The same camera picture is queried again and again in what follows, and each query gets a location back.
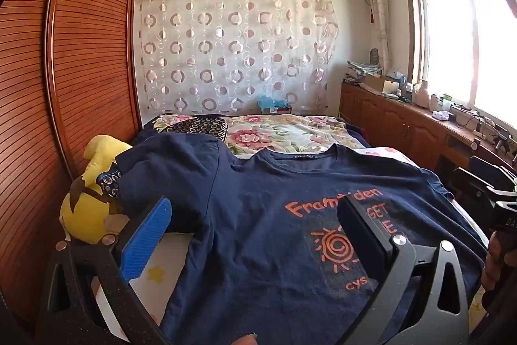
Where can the pink jug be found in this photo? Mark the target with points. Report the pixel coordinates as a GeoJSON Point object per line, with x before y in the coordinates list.
{"type": "Point", "coordinates": [423, 96]}

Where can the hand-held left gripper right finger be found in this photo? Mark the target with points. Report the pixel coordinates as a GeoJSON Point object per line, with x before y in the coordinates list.
{"type": "Point", "coordinates": [363, 236]}

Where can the white bottle with green cap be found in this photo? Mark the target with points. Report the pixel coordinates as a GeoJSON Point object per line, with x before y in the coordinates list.
{"type": "Point", "coordinates": [446, 104]}

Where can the wooden slatted wardrobe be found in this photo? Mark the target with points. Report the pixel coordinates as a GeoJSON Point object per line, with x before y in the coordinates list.
{"type": "Point", "coordinates": [89, 46]}

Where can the wooden sideboard cabinet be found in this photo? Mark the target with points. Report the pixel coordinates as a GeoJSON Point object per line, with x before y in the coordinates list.
{"type": "Point", "coordinates": [396, 122]}

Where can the beige window curtain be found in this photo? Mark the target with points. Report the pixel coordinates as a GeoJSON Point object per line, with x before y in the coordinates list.
{"type": "Point", "coordinates": [377, 5]}

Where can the yellow plush toy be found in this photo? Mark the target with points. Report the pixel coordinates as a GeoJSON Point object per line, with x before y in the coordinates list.
{"type": "Point", "coordinates": [80, 207]}

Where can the dark patterned pillow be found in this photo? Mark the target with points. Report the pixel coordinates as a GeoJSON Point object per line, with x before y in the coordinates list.
{"type": "Point", "coordinates": [202, 126]}

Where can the red curtain tassel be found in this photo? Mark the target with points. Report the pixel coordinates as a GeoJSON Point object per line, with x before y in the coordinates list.
{"type": "Point", "coordinates": [373, 15]}

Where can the navy printed t-shirt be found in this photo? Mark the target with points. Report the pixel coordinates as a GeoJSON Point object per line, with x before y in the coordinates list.
{"type": "Point", "coordinates": [250, 207]}

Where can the floral quilt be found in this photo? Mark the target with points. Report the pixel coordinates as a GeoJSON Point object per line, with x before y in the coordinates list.
{"type": "Point", "coordinates": [274, 135]}

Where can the blue box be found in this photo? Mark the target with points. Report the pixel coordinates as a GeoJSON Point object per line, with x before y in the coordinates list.
{"type": "Point", "coordinates": [270, 102]}

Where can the circle patterned sheer curtain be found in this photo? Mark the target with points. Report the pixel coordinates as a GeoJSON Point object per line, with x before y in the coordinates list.
{"type": "Point", "coordinates": [226, 46]}

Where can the fruit print bed sheet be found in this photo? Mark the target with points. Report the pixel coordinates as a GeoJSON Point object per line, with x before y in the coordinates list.
{"type": "Point", "coordinates": [157, 272]}

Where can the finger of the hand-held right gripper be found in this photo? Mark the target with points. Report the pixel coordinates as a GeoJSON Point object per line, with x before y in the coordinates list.
{"type": "Point", "coordinates": [470, 185]}

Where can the white crumpled plastic bag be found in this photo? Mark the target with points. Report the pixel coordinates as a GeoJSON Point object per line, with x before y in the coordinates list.
{"type": "Point", "coordinates": [441, 116]}

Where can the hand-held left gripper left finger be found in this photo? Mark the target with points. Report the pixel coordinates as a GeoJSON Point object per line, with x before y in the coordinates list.
{"type": "Point", "coordinates": [145, 244]}

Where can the wooden framed window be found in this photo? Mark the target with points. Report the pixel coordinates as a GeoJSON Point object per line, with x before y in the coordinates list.
{"type": "Point", "coordinates": [484, 46]}

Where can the person's right hand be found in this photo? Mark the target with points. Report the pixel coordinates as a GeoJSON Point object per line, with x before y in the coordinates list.
{"type": "Point", "coordinates": [499, 264]}

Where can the dark oval ornament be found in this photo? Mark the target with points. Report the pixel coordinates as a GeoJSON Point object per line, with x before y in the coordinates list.
{"type": "Point", "coordinates": [374, 57]}

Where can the cardboard box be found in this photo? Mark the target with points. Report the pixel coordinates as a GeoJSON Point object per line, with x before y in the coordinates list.
{"type": "Point", "coordinates": [379, 84]}

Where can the stack of folded cloths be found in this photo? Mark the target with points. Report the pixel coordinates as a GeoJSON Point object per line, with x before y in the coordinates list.
{"type": "Point", "coordinates": [363, 68]}

